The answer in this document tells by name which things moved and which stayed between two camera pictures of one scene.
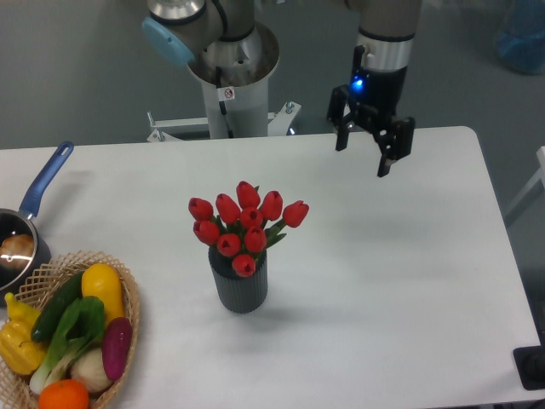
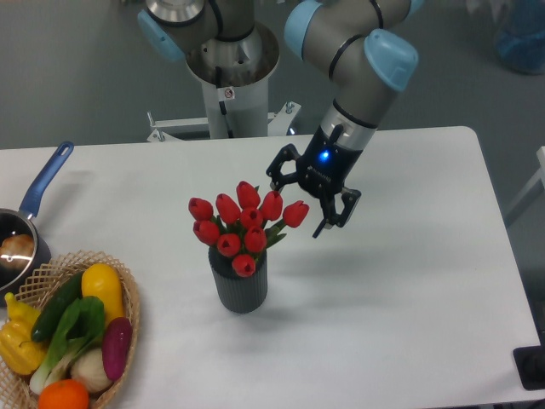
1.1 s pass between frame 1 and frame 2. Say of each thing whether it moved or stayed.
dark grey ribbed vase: stayed
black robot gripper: moved
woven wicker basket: stayed
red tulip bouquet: stayed
